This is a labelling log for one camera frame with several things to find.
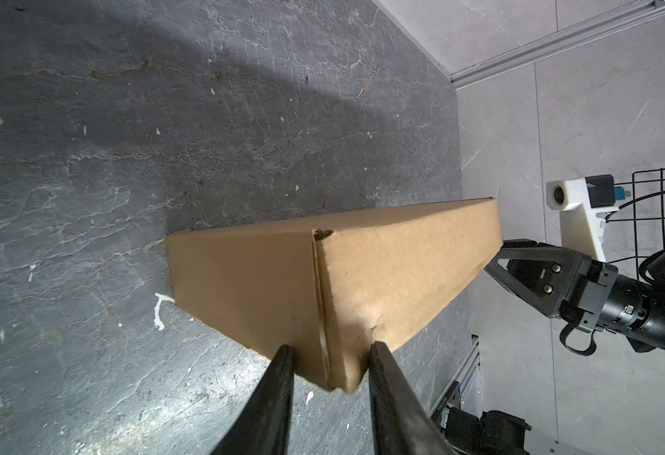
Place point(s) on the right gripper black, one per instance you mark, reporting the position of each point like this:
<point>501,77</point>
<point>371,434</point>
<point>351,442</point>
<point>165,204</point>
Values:
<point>543,276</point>

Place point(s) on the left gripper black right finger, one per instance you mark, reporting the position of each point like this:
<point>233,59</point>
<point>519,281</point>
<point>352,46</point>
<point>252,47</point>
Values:
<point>400,424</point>

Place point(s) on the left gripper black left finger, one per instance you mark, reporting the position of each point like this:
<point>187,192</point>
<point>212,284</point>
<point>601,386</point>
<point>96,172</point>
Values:
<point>263,426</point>

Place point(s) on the brown cardboard box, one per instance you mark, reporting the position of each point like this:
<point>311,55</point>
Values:
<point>330,286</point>

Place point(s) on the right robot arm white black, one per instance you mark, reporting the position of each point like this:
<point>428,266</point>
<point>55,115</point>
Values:
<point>588,295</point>

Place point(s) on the aluminium mounting rail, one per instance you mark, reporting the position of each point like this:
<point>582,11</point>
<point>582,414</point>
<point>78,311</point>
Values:
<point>463,391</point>

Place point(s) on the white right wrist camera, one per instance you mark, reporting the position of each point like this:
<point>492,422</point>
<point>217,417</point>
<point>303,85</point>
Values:
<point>583,203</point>

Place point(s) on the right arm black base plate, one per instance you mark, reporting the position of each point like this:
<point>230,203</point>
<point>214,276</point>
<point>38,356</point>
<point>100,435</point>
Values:
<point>494,432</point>

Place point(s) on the black wire hook rack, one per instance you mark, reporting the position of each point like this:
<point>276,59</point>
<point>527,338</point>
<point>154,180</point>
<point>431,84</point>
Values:
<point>637,230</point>

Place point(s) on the aluminium frame post right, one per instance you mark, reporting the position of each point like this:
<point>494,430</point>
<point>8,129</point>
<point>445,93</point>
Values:
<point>605,24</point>

